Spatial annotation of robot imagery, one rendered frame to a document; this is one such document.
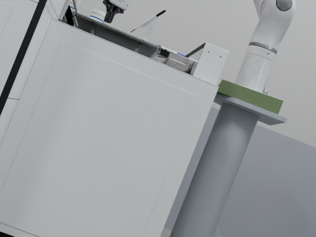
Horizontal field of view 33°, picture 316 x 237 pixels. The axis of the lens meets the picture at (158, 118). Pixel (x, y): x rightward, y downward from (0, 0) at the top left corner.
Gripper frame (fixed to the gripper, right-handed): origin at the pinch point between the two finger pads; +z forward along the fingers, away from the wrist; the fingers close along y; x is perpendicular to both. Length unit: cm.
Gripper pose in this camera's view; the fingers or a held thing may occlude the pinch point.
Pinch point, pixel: (109, 17)
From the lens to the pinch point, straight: 221.1
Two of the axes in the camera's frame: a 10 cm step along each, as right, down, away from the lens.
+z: -3.7, 9.3, -0.3
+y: 6.7, 2.8, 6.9
